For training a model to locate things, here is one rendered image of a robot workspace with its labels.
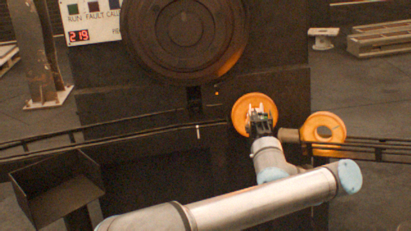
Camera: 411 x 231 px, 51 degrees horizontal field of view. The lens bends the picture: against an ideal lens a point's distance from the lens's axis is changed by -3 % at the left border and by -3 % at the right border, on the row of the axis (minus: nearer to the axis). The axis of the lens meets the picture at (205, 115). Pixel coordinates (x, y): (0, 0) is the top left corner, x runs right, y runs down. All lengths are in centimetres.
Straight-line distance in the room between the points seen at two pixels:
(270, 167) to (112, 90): 82
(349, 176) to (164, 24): 79
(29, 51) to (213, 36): 312
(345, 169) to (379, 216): 128
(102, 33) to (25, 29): 271
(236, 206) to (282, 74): 94
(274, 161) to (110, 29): 87
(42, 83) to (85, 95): 273
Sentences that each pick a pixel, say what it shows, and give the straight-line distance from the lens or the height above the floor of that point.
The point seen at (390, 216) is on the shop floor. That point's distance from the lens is 245.
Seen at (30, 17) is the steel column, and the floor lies 86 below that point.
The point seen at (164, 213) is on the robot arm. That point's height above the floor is 93.
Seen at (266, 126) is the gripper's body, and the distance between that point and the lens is 136.
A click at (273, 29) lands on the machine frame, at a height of 103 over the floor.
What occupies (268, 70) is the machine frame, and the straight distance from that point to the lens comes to 181.
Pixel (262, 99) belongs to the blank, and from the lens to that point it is 147.
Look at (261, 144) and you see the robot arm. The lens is 128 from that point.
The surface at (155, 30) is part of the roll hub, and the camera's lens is 154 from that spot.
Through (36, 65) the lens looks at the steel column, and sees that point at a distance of 451.
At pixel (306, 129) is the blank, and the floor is 71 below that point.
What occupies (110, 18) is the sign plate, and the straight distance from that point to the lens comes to 177.
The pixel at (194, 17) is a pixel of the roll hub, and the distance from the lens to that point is 152.
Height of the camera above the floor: 142
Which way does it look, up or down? 23 degrees down
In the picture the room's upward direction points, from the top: 6 degrees counter-clockwise
